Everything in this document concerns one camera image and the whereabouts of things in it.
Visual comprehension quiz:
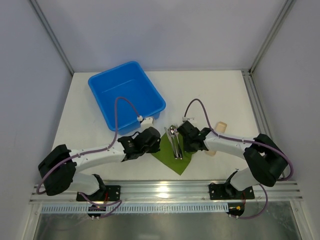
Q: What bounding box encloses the silver table knife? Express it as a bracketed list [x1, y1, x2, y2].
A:
[164, 127, 179, 159]

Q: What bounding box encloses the silver fork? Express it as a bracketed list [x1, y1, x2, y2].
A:
[170, 125, 183, 160]

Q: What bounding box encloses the green paper napkin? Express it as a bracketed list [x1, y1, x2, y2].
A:
[152, 134, 195, 175]

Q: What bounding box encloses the right aluminium frame post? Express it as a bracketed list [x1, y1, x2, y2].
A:
[248, 0, 296, 76]

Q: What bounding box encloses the white slotted cable duct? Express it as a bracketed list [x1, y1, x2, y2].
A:
[40, 202, 229, 214]

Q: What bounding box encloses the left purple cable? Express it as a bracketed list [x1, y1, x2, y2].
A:
[36, 96, 143, 218]

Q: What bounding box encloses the blue plastic bin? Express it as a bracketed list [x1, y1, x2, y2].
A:
[88, 61, 166, 135]

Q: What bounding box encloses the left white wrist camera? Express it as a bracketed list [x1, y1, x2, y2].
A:
[137, 115, 154, 129]

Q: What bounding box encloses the beige cutlery tray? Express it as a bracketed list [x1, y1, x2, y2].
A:
[205, 121, 228, 157]

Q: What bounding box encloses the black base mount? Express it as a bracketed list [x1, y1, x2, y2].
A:
[208, 182, 255, 200]
[87, 185, 121, 202]

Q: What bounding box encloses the silver spoon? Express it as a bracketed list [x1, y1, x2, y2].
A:
[168, 126, 182, 159]

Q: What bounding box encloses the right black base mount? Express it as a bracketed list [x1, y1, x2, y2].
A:
[208, 182, 255, 200]

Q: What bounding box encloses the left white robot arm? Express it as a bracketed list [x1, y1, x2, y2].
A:
[36, 127, 161, 201]

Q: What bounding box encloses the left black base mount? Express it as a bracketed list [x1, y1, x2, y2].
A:
[87, 185, 121, 202]

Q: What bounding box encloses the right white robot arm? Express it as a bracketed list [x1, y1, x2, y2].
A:
[177, 121, 288, 199]

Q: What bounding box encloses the aluminium frame post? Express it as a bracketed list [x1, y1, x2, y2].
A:
[248, 0, 296, 76]
[28, 0, 75, 76]

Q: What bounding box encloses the left aluminium frame post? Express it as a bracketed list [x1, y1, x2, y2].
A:
[28, 0, 75, 76]

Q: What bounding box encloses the right aluminium side rail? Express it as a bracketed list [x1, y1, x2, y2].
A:
[241, 70, 287, 181]

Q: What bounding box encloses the aluminium front rail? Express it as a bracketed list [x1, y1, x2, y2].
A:
[28, 180, 304, 205]

